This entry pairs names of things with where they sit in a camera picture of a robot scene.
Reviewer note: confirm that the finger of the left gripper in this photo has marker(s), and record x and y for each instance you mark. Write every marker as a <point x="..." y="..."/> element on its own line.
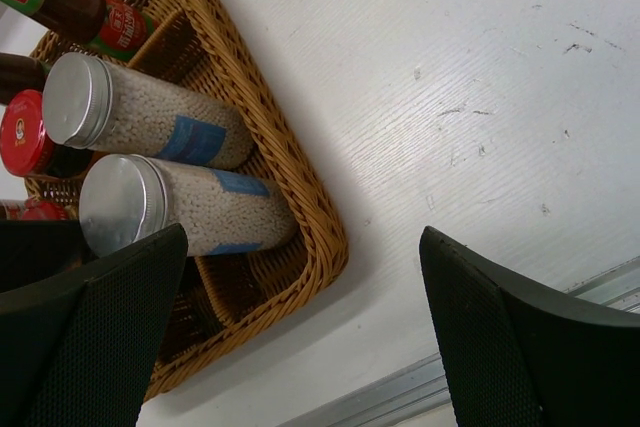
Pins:
<point x="32" y="251"/>

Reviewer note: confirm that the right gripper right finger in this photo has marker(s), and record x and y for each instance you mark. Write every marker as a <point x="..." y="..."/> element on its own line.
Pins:
<point x="518" y="353"/>

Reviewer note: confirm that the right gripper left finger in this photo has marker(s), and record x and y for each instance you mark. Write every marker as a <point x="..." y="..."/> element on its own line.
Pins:
<point x="78" y="348"/>

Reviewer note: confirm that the red-lid sauce jar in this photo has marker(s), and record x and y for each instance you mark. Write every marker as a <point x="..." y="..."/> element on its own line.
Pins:
<point x="26" y="148"/>
<point x="33" y="210"/>

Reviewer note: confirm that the silver-cap white bottle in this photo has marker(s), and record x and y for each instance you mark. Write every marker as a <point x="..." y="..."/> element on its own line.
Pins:
<point x="126" y="198"/>
<point x="90" y="103"/>

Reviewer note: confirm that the yellow-cap sauce bottle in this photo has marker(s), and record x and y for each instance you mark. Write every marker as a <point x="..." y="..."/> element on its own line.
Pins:
<point x="111" y="27"/>
<point x="20" y="73"/>

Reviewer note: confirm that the brown wicker divided basket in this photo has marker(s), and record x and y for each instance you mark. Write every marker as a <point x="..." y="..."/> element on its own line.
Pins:
<point x="225" y="301"/>

